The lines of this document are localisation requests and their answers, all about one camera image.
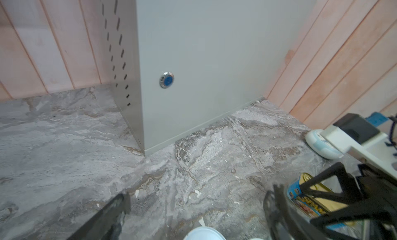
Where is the grey metal cabinet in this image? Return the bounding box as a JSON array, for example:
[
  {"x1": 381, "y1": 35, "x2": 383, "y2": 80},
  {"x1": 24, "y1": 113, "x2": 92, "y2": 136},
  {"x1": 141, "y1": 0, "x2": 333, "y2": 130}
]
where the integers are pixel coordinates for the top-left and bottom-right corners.
[{"x1": 95, "y1": 0, "x2": 318, "y2": 155}]

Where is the white round clock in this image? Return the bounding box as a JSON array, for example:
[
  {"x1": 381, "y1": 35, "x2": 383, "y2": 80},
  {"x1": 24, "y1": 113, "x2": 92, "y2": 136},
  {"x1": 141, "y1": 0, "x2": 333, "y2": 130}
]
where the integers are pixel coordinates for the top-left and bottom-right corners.
[{"x1": 305, "y1": 129, "x2": 343, "y2": 160}]

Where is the blue cabinet lock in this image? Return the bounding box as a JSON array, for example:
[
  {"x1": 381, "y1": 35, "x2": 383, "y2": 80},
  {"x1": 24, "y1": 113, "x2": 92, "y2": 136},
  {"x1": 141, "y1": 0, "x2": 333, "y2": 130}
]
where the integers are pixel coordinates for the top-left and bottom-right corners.
[{"x1": 159, "y1": 72, "x2": 174, "y2": 89}]

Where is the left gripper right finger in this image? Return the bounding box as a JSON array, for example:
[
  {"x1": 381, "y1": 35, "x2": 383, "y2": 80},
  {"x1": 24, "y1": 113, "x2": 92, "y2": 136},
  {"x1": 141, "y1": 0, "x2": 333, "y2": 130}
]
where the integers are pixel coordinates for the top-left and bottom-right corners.
[{"x1": 263, "y1": 184, "x2": 327, "y2": 240}]

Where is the yellow rectangular sardine tin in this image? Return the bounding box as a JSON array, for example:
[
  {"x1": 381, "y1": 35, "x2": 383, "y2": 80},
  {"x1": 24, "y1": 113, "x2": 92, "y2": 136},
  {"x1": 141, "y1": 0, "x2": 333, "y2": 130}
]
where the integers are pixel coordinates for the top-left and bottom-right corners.
[{"x1": 286, "y1": 173, "x2": 347, "y2": 219}]

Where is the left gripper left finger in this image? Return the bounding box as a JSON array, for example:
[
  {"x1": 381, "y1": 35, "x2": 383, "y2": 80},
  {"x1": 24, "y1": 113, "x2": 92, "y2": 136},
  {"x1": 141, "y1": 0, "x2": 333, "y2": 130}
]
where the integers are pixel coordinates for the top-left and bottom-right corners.
[{"x1": 69, "y1": 193, "x2": 131, "y2": 240}]

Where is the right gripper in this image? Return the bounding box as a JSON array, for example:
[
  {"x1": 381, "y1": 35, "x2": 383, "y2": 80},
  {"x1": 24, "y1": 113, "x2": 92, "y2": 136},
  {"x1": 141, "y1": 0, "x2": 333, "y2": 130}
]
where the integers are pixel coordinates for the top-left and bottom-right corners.
[{"x1": 300, "y1": 162, "x2": 397, "y2": 240}]

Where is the blue can pull tab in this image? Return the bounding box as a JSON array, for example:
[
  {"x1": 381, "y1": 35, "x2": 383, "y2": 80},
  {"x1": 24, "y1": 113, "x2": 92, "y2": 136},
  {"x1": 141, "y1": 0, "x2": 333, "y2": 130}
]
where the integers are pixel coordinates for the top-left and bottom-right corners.
[{"x1": 184, "y1": 227, "x2": 225, "y2": 240}]

